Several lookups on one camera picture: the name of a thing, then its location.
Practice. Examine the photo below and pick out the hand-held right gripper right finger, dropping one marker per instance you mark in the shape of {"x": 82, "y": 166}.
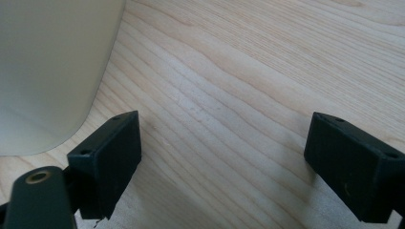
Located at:
{"x": 353, "y": 171}

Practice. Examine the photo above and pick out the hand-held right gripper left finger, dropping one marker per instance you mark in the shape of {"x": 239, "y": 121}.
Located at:
{"x": 106, "y": 165}

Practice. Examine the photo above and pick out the white square container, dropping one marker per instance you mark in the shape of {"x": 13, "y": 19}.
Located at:
{"x": 47, "y": 70}

